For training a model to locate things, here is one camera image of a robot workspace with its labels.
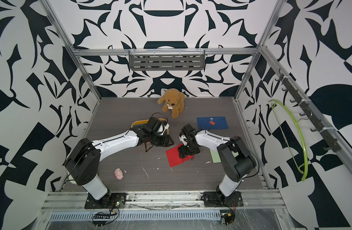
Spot yellow plastic storage box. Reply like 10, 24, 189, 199
131, 119, 151, 128

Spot red envelope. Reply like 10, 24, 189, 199
166, 144, 194, 168

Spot dark blue envelope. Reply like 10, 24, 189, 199
197, 117, 229, 130

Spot light green envelope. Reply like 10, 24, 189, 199
209, 149, 240, 163

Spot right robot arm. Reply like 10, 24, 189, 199
178, 124, 259, 208

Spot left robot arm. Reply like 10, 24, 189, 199
64, 117, 174, 209

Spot brown plush dog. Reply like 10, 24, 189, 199
157, 89, 185, 118

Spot small pink toy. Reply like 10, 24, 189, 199
114, 168, 124, 180

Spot green plastic hanger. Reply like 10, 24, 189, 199
269, 99, 309, 182

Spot grey metal wall shelf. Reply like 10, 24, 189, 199
129, 49, 206, 71

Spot black wall hook rail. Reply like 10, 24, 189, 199
276, 69, 342, 152

